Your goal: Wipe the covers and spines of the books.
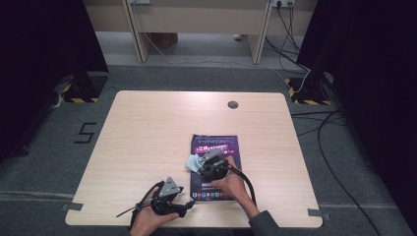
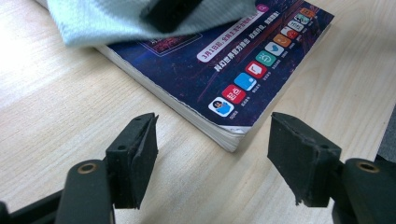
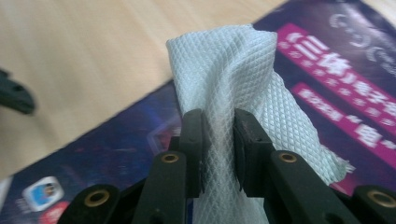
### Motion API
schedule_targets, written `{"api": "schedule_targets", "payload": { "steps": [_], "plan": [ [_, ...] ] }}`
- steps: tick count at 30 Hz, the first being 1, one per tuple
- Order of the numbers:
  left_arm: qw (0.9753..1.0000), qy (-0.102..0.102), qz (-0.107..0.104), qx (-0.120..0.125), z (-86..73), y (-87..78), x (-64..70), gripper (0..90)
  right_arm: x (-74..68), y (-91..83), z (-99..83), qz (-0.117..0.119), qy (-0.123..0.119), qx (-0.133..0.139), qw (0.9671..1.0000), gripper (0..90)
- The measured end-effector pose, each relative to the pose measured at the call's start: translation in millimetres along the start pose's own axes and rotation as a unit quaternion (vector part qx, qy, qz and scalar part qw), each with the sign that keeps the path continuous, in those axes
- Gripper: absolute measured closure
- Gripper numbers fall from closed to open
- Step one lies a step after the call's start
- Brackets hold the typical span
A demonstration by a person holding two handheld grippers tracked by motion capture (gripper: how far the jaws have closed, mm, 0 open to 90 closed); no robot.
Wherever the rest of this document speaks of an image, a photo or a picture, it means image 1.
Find brown cardboard box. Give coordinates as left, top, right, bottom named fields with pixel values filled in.
left=146, top=31, right=179, bottom=50

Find illustrated dark magazine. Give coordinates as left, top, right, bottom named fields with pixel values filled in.
left=190, top=133, right=243, bottom=202

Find long black floor cable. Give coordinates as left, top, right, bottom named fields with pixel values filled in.
left=316, top=111, right=383, bottom=236

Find light blue cloth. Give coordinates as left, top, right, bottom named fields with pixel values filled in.
left=185, top=153, right=207, bottom=175

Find black cable tie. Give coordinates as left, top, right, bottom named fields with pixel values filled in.
left=115, top=205, right=143, bottom=218

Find black socket cables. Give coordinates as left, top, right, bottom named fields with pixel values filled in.
left=264, top=2, right=312, bottom=74

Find short white cable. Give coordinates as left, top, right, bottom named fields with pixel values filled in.
left=294, top=69, right=312, bottom=94

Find person's left hand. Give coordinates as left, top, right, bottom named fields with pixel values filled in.
left=130, top=198, right=181, bottom=236

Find black stand base striped tape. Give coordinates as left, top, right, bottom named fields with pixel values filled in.
left=284, top=70, right=336, bottom=106
left=61, top=71, right=109, bottom=104

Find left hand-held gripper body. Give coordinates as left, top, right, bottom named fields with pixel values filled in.
left=150, top=176, right=188, bottom=217

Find person's right hand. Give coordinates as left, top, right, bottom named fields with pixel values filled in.
left=210, top=155, right=249, bottom=203

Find grey tape piece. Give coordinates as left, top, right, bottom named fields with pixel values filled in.
left=307, top=207, right=331, bottom=221
left=60, top=202, right=85, bottom=212

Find long white floor cable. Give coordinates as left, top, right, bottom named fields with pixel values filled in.
left=143, top=31, right=291, bottom=87

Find short black floor cables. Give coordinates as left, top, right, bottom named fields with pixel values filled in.
left=289, top=110, right=347, bottom=137

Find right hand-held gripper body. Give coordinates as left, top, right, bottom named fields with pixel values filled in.
left=198, top=148, right=230, bottom=181

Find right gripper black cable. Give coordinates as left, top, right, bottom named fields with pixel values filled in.
left=225, top=165, right=258, bottom=207

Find black curtain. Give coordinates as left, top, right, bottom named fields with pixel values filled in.
left=0, top=0, right=110, bottom=165
left=296, top=0, right=417, bottom=235

